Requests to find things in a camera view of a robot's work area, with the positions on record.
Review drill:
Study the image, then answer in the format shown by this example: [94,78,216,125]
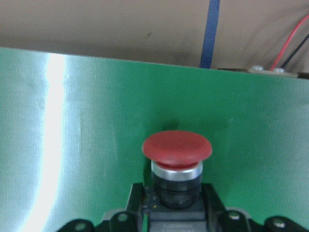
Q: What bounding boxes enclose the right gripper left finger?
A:
[126,183,144,215]

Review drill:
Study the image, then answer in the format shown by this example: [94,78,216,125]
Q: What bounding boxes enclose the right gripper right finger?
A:
[201,183,225,215]

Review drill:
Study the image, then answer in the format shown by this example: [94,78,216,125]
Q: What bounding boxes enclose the red push button switch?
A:
[142,130,212,232]

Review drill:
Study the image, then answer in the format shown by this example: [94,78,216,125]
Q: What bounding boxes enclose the green conveyor belt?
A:
[0,48,309,232]

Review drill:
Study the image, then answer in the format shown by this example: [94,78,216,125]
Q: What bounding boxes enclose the brown paper table cover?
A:
[0,0,309,68]

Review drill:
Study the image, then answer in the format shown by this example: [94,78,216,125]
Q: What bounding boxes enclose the red and black wire pair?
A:
[270,13,309,72]

